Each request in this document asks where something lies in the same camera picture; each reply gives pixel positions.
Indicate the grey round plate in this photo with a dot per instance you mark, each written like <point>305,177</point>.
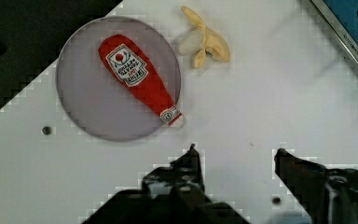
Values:
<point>94,100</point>

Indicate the black toaster oven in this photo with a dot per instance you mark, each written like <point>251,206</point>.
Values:
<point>341,16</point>

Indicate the red felt ketchup bottle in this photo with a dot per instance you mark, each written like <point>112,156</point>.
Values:
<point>130,66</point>

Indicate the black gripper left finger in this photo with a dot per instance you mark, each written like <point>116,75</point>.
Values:
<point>174,194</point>

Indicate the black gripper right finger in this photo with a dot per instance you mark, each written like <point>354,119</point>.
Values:
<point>330,196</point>

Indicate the yellow plush peeled banana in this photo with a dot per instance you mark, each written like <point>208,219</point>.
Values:
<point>202,41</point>

